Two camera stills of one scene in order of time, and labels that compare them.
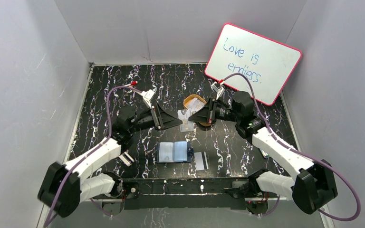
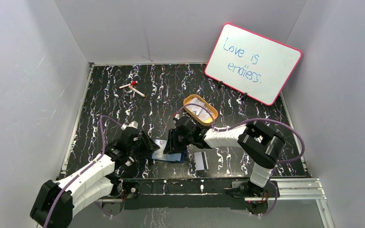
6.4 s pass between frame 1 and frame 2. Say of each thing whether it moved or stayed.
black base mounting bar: stayed
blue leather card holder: moved
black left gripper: moved
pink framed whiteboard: stayed
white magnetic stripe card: stayed
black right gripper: moved
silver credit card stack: stayed
